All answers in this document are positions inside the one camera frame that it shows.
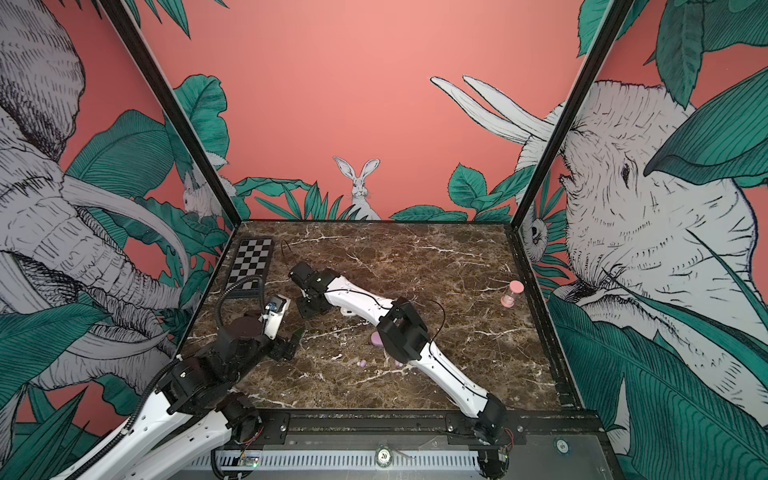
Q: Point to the black right frame post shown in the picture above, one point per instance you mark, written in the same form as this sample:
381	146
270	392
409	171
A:
609	28

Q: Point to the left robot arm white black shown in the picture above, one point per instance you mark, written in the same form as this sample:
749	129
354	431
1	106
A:
190	407

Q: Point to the black frame post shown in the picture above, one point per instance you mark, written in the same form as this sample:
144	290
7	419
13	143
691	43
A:
609	28
128	31

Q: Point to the white perforated cable duct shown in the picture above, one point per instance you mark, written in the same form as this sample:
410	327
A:
355	460

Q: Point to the black left frame post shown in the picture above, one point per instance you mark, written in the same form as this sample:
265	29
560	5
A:
128	31

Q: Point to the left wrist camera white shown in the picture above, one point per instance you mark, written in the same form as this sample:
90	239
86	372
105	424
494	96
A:
273	313

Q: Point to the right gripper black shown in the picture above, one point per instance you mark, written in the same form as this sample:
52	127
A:
305	311

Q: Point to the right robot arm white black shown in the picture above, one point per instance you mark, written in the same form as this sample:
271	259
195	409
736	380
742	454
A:
405	337

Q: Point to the black white checkerboard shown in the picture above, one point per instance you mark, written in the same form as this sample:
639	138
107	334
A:
252	257

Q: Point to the pink earbud charging case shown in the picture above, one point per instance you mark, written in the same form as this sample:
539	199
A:
376	339

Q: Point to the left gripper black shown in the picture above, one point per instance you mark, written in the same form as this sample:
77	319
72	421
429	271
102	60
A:
282	349

